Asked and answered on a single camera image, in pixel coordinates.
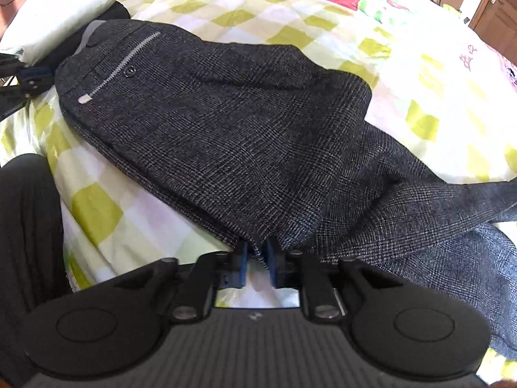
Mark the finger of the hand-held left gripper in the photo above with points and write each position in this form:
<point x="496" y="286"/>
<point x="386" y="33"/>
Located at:
<point x="10" y="60"/>
<point x="36" y="76"/>

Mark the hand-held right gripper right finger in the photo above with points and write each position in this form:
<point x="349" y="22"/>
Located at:
<point x="271" y="264"/>

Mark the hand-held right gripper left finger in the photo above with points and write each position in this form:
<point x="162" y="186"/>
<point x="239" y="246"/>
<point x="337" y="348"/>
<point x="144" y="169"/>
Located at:
<point x="241" y="264"/>

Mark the dark grey plaid pants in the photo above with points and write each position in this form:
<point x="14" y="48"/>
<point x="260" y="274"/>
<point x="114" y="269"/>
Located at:
<point x="226" y="141"/>

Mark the white folded garment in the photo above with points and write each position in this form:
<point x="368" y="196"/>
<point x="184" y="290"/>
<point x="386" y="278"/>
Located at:
<point x="56" y="16"/>

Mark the checkered printed bed blanket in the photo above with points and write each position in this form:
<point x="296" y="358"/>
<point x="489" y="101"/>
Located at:
<point x="424" y="89"/>

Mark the wooden door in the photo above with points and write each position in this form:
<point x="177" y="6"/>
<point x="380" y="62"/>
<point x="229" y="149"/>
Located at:
<point x="494" y="24"/>

